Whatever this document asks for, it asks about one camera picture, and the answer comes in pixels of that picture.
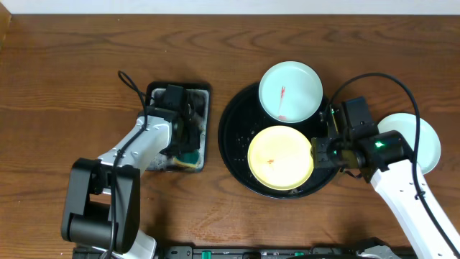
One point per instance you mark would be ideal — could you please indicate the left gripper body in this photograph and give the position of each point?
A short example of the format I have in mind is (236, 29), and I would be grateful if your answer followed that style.
(190, 141)

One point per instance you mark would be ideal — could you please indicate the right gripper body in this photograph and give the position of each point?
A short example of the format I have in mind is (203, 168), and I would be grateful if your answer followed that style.
(331, 154)

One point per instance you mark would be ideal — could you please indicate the light blue plate top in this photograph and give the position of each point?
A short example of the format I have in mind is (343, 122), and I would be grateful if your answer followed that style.
(290, 92)

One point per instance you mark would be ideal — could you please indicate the black rectangular soapy tray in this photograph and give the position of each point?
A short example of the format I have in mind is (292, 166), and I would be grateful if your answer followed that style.
(199, 98)

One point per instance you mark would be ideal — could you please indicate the green yellow sponge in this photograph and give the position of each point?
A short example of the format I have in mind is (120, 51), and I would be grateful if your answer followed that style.
(187, 160)

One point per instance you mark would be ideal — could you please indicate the black round tray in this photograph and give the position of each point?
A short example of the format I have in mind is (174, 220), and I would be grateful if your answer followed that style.
(242, 120)

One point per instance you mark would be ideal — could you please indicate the yellow plate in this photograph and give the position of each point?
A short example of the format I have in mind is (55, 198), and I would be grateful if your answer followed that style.
(279, 157)

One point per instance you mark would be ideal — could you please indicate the light blue plate bottom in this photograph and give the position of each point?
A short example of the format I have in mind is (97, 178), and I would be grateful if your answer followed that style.
(429, 151)

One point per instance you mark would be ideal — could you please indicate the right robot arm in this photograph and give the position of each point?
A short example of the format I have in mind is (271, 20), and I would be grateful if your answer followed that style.
(388, 163)

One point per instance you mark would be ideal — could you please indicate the light blue plate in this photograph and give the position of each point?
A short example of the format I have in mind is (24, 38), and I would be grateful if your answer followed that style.
(290, 92)
(429, 151)

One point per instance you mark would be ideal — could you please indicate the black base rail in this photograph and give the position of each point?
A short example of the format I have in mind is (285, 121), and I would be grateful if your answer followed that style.
(185, 252)

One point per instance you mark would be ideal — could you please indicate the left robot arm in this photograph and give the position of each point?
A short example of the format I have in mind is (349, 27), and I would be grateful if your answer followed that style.
(102, 206)

